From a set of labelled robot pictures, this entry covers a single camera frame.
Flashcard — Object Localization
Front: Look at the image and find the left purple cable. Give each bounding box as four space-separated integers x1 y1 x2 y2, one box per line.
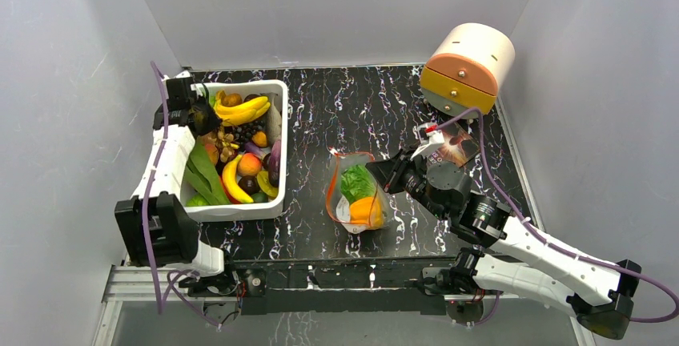
139 61 224 328

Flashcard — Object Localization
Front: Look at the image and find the brown longan bunch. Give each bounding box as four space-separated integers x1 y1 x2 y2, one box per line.
215 129 239 163

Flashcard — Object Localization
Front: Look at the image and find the round drawer cabinet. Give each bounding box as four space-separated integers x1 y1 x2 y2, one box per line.
420 22 516 119

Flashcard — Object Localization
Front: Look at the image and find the red peach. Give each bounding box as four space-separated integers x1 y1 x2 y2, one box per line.
236 153 263 177

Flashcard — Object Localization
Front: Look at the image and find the green lettuce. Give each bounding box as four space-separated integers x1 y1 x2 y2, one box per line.
340 164 377 204

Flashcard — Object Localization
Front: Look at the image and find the yellow banana bunch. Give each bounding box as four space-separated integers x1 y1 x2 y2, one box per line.
214 91 271 127

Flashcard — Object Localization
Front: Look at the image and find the green leaf vegetable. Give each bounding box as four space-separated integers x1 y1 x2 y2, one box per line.
184 143 230 206

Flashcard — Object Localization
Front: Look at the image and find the black grape bunch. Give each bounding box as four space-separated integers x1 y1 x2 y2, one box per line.
231 121 265 146

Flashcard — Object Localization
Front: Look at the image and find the white food bin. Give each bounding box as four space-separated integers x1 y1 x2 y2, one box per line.
181 79 288 223

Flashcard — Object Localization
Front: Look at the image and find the brown fish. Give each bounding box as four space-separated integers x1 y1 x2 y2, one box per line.
265 104 283 146

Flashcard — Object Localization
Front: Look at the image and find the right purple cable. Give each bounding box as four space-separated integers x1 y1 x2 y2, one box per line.
430 107 679 324

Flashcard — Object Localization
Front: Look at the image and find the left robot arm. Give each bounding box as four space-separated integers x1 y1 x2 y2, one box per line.
115 74 239 295

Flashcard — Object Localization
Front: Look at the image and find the brown kiwi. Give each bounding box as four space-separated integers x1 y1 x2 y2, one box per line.
218 92 243 107

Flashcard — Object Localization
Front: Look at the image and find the single yellow banana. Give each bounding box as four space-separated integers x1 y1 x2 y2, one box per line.
222 154 254 204

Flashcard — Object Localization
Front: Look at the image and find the purple cable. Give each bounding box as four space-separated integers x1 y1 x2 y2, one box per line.
430 107 679 324
139 61 224 328

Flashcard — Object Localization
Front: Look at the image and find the clear zip top bag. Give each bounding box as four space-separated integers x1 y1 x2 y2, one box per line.
325 148 388 235

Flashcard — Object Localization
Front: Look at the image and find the purple eggplant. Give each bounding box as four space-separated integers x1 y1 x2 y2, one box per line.
268 139 282 187

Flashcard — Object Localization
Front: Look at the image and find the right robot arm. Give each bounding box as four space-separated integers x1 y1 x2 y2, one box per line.
366 151 641 340

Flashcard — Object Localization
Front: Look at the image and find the orange bell pepper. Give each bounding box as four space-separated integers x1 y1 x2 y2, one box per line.
349 196 384 230

